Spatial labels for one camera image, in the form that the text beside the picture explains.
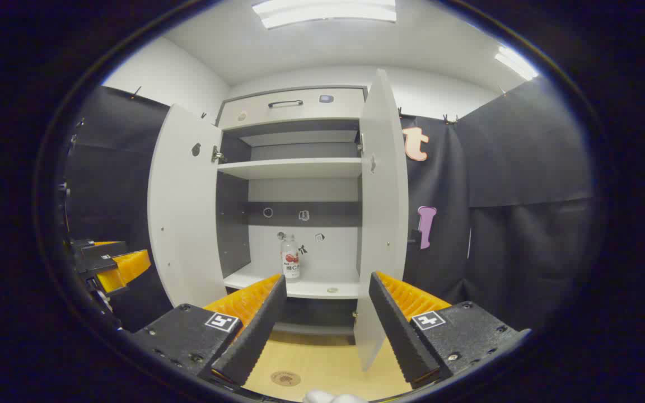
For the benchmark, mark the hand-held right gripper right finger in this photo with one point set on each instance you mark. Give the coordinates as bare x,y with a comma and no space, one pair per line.
398,330

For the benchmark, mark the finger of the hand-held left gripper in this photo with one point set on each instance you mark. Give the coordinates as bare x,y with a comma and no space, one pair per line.
101,249
124,270

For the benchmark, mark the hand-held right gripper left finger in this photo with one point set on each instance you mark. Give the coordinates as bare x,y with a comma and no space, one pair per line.
255,330

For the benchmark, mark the round brown coaster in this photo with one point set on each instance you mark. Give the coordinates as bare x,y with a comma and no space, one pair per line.
285,378

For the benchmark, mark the clear plastic bottle red label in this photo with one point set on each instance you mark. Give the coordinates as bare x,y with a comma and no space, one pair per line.
290,260

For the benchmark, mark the white cabinet door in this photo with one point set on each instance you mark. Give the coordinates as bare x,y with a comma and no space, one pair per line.
381,212
185,207

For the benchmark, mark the white cabinet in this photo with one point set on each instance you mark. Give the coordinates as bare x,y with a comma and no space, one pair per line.
300,190

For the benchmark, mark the white cabinet shelf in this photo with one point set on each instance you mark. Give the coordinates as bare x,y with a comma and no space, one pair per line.
294,168
317,288

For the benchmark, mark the metal door hinge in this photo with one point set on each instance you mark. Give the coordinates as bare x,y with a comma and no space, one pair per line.
218,155
360,146

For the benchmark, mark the black backdrop cloth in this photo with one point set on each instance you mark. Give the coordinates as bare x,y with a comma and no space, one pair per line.
524,168

